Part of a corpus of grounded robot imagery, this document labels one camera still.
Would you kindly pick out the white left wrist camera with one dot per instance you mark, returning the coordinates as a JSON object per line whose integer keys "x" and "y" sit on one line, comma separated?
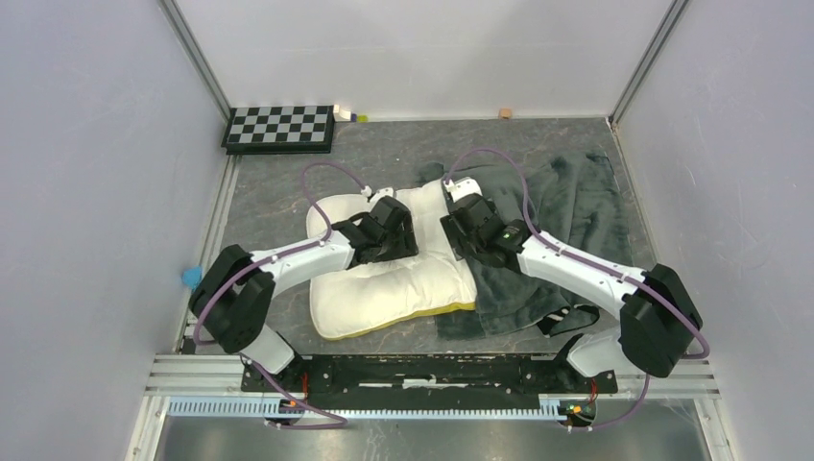
{"x": 378, "y": 194}

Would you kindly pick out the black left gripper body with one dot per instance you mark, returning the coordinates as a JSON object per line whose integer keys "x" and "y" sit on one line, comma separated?
{"x": 398, "y": 246}

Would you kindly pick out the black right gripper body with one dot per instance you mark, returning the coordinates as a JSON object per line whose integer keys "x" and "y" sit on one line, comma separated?
{"x": 461, "y": 245}

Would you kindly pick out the white pillow with yellow edge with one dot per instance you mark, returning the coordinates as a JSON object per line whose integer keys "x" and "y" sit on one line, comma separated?
{"x": 372, "y": 296}

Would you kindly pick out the small cream toy block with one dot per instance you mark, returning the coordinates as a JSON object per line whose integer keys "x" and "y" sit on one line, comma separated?
{"x": 346, "y": 114}

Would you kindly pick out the zebra striped pillowcase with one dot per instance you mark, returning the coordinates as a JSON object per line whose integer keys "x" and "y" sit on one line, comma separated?
{"x": 576, "y": 200}

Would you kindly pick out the light blue cable comb strip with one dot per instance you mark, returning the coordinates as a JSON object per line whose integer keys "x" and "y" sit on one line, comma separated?
{"x": 277, "y": 408}

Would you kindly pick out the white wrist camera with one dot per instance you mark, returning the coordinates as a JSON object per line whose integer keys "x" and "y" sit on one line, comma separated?
{"x": 458, "y": 190}
{"x": 378, "y": 194}

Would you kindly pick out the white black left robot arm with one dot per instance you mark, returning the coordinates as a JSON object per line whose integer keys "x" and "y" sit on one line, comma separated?
{"x": 232, "y": 300}

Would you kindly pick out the black white checkerboard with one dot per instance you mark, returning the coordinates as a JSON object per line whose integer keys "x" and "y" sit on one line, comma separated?
{"x": 283, "y": 130}

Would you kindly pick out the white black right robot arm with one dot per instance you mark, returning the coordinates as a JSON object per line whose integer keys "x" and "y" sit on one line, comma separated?
{"x": 657, "y": 321}

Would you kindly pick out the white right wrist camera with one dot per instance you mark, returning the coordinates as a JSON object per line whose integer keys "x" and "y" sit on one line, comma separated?
{"x": 458, "y": 190}

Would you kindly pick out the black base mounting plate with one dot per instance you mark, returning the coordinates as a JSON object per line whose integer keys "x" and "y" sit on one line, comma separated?
{"x": 436, "y": 381}

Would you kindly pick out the blue clip on wall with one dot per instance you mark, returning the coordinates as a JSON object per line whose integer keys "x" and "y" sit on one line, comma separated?
{"x": 192, "y": 277}

